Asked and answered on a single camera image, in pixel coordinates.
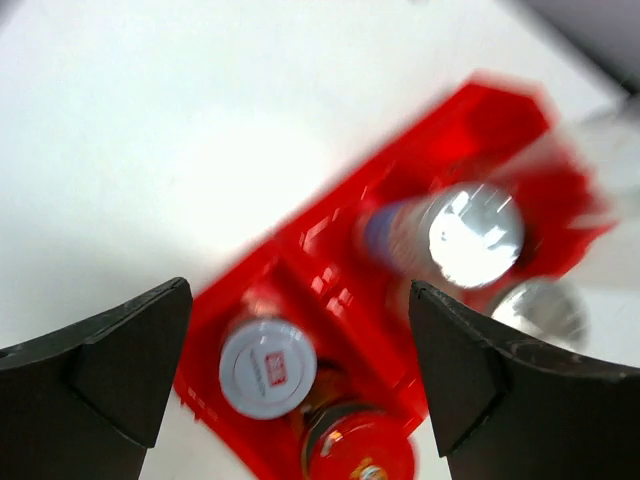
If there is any red plastic compartment bin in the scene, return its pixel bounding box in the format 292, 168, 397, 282
172, 74, 616, 480

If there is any short white shaker silver lid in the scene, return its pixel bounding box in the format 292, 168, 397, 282
358, 182, 525, 289

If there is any small red label jar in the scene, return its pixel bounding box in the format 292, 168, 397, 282
218, 295, 318, 420

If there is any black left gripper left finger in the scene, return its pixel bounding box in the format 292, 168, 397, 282
1, 277, 193, 479

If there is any red lid sauce jar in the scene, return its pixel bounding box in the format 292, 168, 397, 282
294, 359, 417, 480

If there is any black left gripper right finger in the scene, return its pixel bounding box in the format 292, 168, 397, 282
409, 281, 639, 479

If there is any tall white powder shaker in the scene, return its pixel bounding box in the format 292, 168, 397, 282
486, 277, 589, 352

